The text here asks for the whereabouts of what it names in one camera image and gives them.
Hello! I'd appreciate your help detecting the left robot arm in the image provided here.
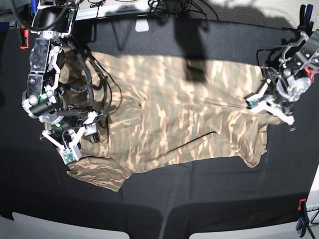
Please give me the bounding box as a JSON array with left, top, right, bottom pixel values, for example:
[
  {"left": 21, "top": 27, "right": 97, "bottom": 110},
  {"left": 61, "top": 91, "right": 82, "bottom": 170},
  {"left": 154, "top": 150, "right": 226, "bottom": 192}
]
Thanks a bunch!
[{"left": 246, "top": 30, "right": 319, "bottom": 131}]

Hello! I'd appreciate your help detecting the blue clamp far right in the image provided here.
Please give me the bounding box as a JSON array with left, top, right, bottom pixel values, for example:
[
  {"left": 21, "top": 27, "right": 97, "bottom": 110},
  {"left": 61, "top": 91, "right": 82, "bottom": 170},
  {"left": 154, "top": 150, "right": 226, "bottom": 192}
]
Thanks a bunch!
[{"left": 297, "top": 4, "right": 314, "bottom": 34}]

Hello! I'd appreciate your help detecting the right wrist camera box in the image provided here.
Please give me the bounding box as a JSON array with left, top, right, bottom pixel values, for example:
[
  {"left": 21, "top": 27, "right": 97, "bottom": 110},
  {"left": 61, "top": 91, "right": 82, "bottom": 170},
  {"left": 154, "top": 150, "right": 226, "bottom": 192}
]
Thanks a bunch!
[{"left": 59, "top": 146, "right": 82, "bottom": 165}]

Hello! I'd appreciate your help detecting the orange blue clamp right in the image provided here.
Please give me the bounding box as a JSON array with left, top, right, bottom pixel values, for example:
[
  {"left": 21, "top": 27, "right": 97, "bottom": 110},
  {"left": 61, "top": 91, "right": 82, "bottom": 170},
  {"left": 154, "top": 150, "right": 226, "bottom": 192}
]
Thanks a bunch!
[{"left": 296, "top": 199, "right": 309, "bottom": 238}]

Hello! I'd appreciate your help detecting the camouflage t-shirt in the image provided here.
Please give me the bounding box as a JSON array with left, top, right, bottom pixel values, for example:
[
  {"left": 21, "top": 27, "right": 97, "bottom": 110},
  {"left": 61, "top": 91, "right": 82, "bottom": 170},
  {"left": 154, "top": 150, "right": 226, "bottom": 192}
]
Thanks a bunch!
[{"left": 67, "top": 52, "right": 281, "bottom": 192}]

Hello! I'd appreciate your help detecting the black table cloth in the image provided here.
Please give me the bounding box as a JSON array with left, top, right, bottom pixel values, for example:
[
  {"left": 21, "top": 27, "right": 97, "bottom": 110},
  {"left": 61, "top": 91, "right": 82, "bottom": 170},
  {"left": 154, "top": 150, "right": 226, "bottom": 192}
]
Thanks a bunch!
[{"left": 0, "top": 19, "right": 319, "bottom": 239}]

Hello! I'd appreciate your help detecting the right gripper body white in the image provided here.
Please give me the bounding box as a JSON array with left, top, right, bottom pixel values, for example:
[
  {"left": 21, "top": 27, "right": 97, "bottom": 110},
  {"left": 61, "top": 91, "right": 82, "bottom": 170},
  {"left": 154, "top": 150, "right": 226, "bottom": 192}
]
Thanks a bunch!
[{"left": 41, "top": 111, "right": 103, "bottom": 165}]

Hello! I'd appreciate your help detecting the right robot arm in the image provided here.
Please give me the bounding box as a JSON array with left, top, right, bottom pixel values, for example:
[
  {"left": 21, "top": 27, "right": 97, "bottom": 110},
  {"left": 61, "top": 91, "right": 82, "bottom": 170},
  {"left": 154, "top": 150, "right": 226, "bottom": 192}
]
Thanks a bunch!
[{"left": 21, "top": 0, "right": 108, "bottom": 164}]

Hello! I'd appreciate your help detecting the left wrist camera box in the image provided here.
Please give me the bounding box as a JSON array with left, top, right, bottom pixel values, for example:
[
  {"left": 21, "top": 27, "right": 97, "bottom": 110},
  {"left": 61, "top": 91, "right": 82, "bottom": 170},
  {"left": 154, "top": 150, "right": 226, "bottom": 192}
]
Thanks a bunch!
[{"left": 246, "top": 95, "right": 261, "bottom": 114}]

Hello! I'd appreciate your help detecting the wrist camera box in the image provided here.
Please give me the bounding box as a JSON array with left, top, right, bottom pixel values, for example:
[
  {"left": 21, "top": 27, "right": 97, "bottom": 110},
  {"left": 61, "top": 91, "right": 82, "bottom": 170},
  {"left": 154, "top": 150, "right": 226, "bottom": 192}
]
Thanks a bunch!
[
  {"left": 246, "top": 95, "right": 261, "bottom": 114},
  {"left": 59, "top": 146, "right": 82, "bottom": 165}
]

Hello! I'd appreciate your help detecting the red black clamp left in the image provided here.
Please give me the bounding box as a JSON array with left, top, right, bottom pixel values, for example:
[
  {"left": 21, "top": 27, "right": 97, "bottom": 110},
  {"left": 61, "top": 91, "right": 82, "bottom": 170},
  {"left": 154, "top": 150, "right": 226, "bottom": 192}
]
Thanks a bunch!
[{"left": 14, "top": 21, "right": 29, "bottom": 49}]

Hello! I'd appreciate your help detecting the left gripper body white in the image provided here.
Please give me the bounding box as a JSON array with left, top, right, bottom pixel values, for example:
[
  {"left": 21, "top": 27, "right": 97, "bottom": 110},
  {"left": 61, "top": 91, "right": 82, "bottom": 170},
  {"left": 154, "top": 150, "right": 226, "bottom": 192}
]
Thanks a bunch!
[{"left": 248, "top": 79, "right": 296, "bottom": 131}]

